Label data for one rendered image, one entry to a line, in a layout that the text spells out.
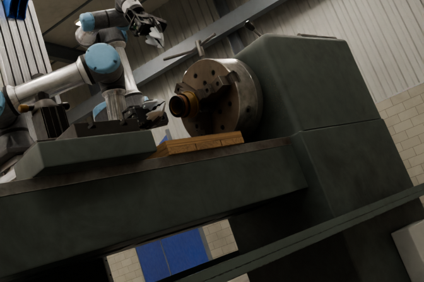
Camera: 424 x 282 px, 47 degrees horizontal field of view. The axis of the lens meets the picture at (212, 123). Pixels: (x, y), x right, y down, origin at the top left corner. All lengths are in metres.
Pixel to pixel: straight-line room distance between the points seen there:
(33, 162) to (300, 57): 1.12
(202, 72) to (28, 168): 0.82
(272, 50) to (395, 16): 10.39
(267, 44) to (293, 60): 0.13
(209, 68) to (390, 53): 10.33
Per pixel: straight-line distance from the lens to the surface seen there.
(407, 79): 11.84
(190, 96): 1.66
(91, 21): 2.10
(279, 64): 1.77
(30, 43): 2.52
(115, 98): 1.93
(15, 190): 1.11
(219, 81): 1.65
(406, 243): 1.88
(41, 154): 1.09
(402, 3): 12.17
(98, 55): 1.83
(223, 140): 1.46
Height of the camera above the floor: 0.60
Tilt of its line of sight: 14 degrees up
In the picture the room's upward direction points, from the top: 20 degrees counter-clockwise
